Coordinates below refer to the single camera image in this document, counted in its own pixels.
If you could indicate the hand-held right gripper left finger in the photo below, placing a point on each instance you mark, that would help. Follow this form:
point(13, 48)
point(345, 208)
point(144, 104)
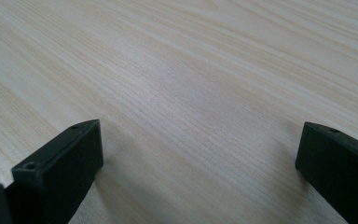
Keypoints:
point(59, 174)

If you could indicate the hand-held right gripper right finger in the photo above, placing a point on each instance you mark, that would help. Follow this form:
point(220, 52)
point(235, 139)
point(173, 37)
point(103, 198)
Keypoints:
point(338, 168)

